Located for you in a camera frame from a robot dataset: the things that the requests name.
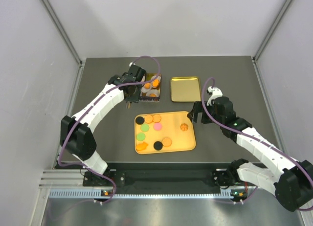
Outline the green sandwich cookie lower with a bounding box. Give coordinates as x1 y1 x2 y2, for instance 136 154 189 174
136 133 146 141

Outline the yellow cookie tray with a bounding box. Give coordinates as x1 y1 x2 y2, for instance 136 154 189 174
134 111 196 155

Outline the white paper cup bottom right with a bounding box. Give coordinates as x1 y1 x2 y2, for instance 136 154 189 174
146 89 160 98

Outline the aluminium frame rail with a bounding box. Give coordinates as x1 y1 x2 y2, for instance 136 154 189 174
39 169 86 188

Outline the tan biscuit lower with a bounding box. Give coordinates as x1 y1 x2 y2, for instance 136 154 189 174
162 137 172 147

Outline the black sandwich cookie lower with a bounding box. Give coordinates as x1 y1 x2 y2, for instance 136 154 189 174
153 141 163 151

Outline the grey cable duct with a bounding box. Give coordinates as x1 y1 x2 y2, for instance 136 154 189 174
48 189 247 199

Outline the tan biscuit top left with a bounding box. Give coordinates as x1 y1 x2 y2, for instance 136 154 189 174
144 114 153 124

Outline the tan biscuit top right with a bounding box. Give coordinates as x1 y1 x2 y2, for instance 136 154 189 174
153 114 161 123

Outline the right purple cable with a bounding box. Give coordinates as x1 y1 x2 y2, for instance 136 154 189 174
200 77 313 211

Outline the green sandwich cookie upper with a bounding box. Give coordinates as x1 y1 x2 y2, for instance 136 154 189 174
140 124 150 133

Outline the pink sandwich cookie lower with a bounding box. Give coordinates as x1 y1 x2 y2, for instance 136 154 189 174
154 123 162 131

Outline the orange swirl cookie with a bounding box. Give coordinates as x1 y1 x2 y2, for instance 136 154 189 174
180 123 189 132

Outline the white paper cup centre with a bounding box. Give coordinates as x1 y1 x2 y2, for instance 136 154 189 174
141 87 150 93

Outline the white paper cup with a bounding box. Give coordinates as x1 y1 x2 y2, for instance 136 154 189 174
141 87 150 93
146 89 160 98
151 75 161 83

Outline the gold tin lid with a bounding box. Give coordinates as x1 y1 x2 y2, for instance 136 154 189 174
170 77 201 102

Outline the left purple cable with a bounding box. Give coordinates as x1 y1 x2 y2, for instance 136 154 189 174
57 55 161 204

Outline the purple cable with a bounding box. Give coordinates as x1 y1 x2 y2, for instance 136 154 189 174
200 77 313 211
57 55 161 204

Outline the black sandwich cookie upper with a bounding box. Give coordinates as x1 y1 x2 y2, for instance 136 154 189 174
135 116 145 125

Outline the tan biscuit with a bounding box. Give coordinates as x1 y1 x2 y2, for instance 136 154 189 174
153 114 161 123
162 137 172 147
144 114 153 124

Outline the black sandwich cookie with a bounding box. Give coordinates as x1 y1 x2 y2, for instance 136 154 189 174
135 116 145 125
153 141 163 151

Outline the square cookie tin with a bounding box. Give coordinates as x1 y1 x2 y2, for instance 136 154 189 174
139 73 162 102

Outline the orange fish cookie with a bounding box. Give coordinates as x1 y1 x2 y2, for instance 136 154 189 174
151 79 160 88
135 142 148 151

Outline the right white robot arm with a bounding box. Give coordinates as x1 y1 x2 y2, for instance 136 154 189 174
187 87 313 212

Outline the green sandwich cookie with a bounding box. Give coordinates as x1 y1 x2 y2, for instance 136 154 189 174
136 133 146 141
140 124 150 133

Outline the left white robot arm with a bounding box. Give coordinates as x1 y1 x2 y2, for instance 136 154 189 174
60 64 147 185

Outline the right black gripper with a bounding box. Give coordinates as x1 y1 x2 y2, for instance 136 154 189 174
188 101 224 126

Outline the white paper cup top right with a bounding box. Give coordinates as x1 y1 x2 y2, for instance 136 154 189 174
151 75 161 83

